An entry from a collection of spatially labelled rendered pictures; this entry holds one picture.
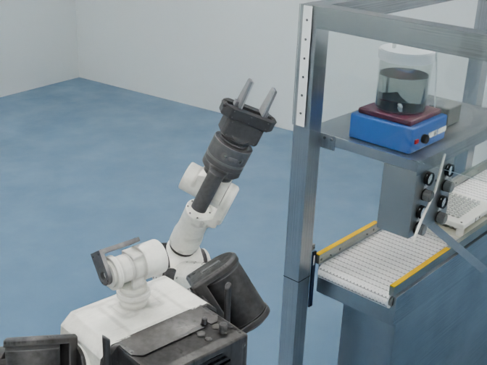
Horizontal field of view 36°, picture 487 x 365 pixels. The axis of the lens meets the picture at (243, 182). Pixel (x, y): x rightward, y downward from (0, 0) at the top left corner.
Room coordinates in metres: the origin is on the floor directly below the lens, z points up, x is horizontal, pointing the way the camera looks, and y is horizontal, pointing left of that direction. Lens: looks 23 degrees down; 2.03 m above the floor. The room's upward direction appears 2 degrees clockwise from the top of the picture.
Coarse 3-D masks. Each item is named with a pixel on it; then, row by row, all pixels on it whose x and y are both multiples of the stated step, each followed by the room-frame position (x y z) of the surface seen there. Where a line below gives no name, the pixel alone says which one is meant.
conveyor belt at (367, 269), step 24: (456, 192) 2.70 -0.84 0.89; (480, 192) 2.71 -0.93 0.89; (384, 240) 2.25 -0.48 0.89; (408, 240) 2.26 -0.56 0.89; (432, 240) 2.27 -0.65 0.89; (336, 264) 2.07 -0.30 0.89; (360, 264) 2.08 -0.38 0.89; (384, 264) 2.08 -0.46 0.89; (408, 264) 2.09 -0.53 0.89; (360, 288) 1.96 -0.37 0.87; (384, 288) 1.94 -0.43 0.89
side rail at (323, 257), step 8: (456, 176) 2.77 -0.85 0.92; (464, 176) 2.80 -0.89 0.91; (456, 184) 2.75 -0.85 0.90; (376, 224) 2.31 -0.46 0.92; (360, 232) 2.23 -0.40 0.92; (368, 232) 2.27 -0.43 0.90; (352, 240) 2.20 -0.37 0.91; (336, 248) 2.13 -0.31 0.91; (344, 248) 2.17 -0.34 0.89; (320, 256) 2.07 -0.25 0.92; (328, 256) 2.10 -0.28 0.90
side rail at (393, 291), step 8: (480, 224) 2.34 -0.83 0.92; (472, 232) 2.26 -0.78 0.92; (480, 232) 2.31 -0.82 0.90; (456, 240) 2.20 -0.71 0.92; (464, 240) 2.22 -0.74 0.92; (472, 240) 2.27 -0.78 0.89; (440, 256) 2.09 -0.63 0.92; (448, 256) 2.14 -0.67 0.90; (432, 264) 2.06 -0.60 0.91; (416, 272) 1.98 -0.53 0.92; (424, 272) 2.02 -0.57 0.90; (408, 280) 1.95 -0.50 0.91; (392, 288) 1.89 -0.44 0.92; (400, 288) 1.91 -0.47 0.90
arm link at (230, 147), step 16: (224, 112) 1.45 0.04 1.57; (240, 112) 1.45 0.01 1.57; (256, 112) 1.50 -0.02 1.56; (224, 128) 1.46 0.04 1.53; (240, 128) 1.46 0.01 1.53; (256, 128) 1.46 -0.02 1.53; (272, 128) 1.48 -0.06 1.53; (224, 144) 1.45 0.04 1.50; (240, 144) 1.46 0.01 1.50; (256, 144) 1.47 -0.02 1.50; (224, 160) 1.44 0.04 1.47; (240, 160) 1.45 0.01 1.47
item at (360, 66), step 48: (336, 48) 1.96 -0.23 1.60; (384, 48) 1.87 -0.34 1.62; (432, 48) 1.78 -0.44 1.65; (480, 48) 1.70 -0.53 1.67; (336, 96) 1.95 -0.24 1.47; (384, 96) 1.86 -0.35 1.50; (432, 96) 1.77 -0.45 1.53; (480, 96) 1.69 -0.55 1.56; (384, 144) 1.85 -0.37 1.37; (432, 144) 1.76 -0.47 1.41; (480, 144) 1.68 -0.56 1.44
